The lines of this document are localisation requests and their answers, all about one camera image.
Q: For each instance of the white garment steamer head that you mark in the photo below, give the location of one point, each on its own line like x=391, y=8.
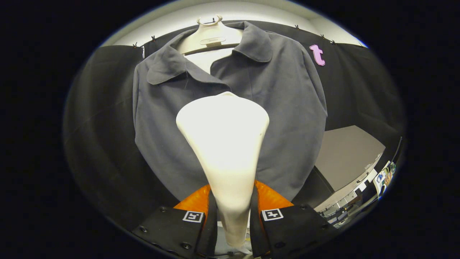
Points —
x=222, y=144

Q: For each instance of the grey table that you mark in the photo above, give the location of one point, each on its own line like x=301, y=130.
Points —
x=345, y=154

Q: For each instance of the grey collared shirt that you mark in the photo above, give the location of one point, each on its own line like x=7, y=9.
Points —
x=287, y=108

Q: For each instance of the white clothes hanger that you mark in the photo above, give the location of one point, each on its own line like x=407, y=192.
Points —
x=212, y=36

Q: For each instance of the row of black cloth clips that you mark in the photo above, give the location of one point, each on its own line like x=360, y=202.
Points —
x=153, y=38

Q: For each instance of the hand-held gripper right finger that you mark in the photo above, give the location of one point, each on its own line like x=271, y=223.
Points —
x=254, y=223

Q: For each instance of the white desk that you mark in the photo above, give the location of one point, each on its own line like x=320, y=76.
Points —
x=377, y=183

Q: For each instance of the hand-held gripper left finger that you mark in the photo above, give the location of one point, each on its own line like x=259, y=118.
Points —
x=211, y=223

